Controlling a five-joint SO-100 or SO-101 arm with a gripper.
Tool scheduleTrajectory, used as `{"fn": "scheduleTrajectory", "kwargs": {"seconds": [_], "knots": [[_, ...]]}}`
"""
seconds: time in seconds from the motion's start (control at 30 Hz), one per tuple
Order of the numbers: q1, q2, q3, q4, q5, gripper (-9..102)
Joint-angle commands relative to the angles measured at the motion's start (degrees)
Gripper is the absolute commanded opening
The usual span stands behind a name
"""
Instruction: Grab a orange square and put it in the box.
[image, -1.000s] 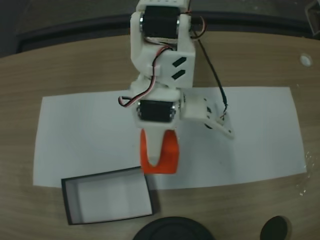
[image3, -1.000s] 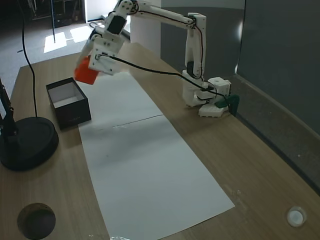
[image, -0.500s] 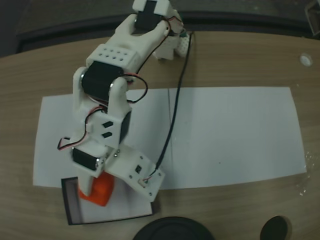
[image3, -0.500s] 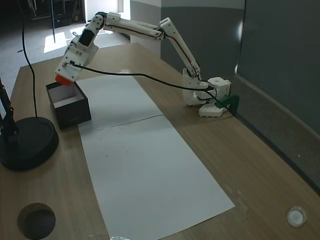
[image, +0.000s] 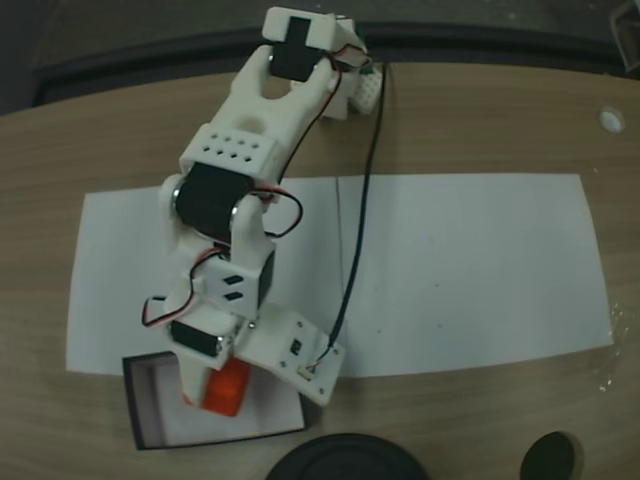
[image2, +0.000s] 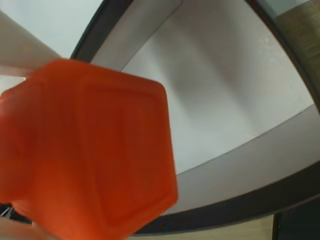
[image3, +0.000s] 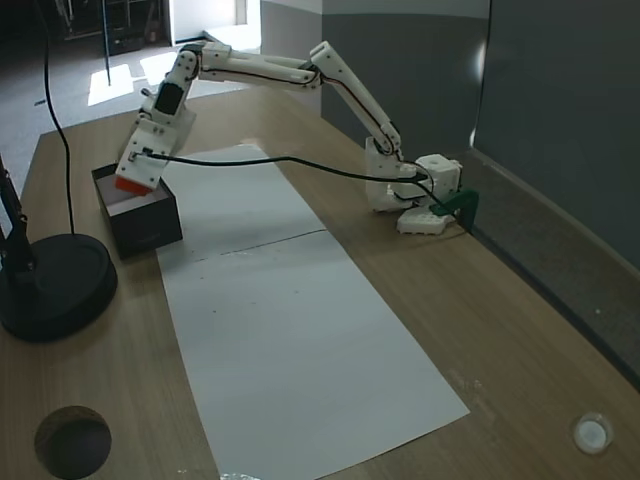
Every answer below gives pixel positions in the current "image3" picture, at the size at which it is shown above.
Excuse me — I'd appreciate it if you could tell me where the orange cube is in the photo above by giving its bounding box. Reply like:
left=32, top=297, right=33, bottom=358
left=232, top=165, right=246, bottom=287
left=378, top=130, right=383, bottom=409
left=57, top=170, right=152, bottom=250
left=115, top=174, right=153, bottom=198

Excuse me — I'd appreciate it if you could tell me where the dark brown open box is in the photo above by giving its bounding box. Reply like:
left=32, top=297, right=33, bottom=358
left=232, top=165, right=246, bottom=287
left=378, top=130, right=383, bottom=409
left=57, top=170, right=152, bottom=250
left=91, top=164, right=184, bottom=262

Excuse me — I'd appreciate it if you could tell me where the thin dark vertical pole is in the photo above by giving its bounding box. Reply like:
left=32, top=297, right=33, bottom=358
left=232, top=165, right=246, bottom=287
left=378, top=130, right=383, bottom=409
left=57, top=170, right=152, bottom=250
left=101, top=0, right=112, bottom=97

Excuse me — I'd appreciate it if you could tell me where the white paper sheet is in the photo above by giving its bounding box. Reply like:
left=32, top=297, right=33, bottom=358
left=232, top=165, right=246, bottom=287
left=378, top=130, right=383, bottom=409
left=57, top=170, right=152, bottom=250
left=154, top=143, right=329, bottom=262
left=156, top=230, right=472, bottom=477

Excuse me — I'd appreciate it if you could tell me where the black stand pole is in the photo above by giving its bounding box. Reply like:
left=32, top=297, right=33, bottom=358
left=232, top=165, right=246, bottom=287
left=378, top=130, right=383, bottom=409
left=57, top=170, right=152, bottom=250
left=0, top=152, right=39, bottom=287

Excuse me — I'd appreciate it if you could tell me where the black round stand base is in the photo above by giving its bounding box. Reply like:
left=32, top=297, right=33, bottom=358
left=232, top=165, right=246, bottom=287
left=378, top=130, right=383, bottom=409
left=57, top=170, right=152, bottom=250
left=0, top=233, right=119, bottom=344

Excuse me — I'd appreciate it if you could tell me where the green table clamp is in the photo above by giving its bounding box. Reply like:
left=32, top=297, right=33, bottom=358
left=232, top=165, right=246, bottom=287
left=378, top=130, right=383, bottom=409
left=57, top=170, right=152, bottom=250
left=430, top=189, right=481, bottom=232

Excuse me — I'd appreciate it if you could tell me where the small white round cap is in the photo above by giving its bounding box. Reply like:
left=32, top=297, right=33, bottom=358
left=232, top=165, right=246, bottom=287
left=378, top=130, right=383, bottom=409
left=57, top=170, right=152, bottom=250
left=571, top=411, right=615, bottom=456

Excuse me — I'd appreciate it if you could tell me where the black hanging cable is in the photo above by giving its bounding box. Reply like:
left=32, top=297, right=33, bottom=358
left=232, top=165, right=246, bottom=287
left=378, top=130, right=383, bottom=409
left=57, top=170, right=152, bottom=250
left=42, top=0, right=77, bottom=236

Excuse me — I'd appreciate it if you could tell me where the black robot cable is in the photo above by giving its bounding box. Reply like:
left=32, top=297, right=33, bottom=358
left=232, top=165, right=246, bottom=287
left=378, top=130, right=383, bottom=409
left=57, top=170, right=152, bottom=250
left=130, top=151, right=490, bottom=249

